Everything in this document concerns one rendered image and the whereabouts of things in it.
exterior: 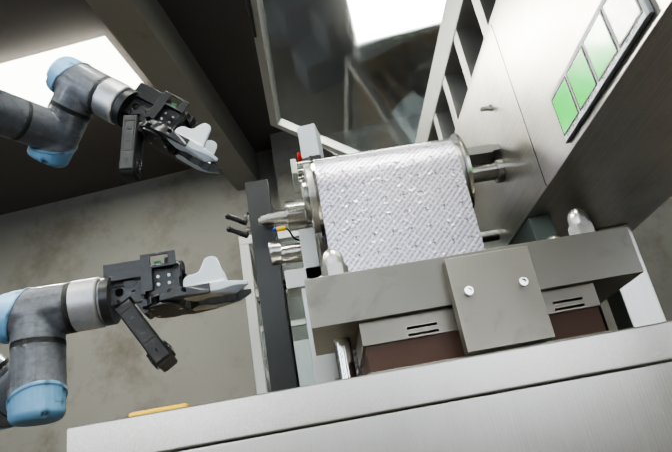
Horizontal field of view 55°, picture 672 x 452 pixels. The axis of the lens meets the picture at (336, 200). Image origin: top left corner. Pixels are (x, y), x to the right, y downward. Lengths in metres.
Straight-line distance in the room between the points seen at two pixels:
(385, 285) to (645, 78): 0.37
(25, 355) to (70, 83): 0.49
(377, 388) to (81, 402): 4.87
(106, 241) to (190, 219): 0.74
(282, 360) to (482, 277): 0.61
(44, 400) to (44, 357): 0.06
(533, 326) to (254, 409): 0.32
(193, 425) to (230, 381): 4.31
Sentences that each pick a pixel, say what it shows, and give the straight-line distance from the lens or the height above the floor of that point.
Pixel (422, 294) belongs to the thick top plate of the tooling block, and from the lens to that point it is 0.77.
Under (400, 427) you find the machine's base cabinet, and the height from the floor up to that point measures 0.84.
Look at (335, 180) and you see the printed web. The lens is 1.04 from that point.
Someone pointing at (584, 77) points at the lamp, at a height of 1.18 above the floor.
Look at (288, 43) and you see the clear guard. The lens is 1.80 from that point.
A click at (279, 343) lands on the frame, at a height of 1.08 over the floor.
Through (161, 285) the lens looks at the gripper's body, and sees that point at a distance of 0.99.
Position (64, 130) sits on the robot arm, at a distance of 1.25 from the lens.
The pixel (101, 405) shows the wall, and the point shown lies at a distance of 5.40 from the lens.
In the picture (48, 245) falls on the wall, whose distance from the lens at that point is 6.01.
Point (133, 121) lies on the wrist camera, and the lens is 1.18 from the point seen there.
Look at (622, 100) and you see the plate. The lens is 0.81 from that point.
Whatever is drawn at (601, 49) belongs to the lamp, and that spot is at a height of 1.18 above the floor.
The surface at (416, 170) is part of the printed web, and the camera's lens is 1.05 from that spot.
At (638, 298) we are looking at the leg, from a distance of 1.22.
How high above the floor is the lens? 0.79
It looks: 24 degrees up
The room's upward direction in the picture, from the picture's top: 11 degrees counter-clockwise
